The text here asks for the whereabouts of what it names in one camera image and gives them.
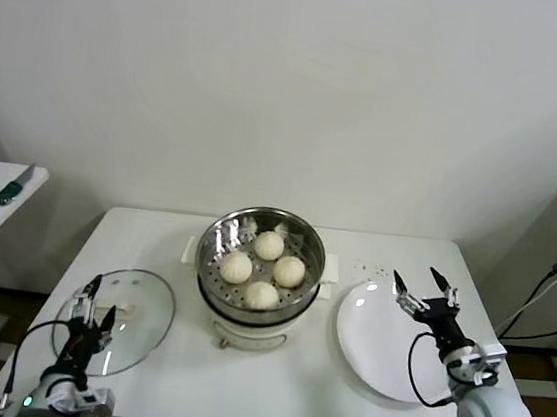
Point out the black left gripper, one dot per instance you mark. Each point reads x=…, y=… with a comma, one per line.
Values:
x=79, y=342

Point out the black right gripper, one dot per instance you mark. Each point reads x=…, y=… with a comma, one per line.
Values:
x=442, y=318

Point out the round glass pot lid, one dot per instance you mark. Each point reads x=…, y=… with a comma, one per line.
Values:
x=159, y=305

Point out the white steamed baozi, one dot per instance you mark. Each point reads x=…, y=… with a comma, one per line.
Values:
x=236, y=268
x=289, y=272
x=262, y=295
x=269, y=247

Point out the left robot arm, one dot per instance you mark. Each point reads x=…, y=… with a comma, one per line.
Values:
x=35, y=397

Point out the perforated steel steamer basket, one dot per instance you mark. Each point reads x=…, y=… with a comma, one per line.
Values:
x=310, y=257

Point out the large white plate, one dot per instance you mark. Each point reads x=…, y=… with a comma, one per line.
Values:
x=374, y=340

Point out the white electric cooker pot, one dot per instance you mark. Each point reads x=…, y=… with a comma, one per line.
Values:
x=249, y=333

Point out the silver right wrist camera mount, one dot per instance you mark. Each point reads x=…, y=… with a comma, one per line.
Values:
x=491, y=354

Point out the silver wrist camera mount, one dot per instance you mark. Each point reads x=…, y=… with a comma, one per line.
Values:
x=491, y=354
x=93, y=400

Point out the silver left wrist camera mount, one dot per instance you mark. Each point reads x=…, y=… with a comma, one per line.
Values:
x=93, y=400

